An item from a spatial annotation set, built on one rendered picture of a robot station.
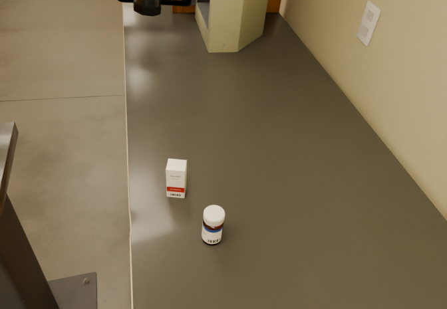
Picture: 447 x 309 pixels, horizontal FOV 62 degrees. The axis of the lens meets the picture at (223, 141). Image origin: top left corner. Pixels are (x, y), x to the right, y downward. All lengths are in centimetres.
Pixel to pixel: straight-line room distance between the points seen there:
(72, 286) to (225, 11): 130
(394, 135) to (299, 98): 30
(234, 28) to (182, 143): 55
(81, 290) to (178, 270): 111
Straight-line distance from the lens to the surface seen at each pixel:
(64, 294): 183
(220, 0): 132
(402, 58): 111
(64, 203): 214
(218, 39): 137
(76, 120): 265
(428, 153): 105
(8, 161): 102
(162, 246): 77
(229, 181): 88
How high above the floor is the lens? 158
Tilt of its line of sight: 41 degrees down
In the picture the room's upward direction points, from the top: 6 degrees clockwise
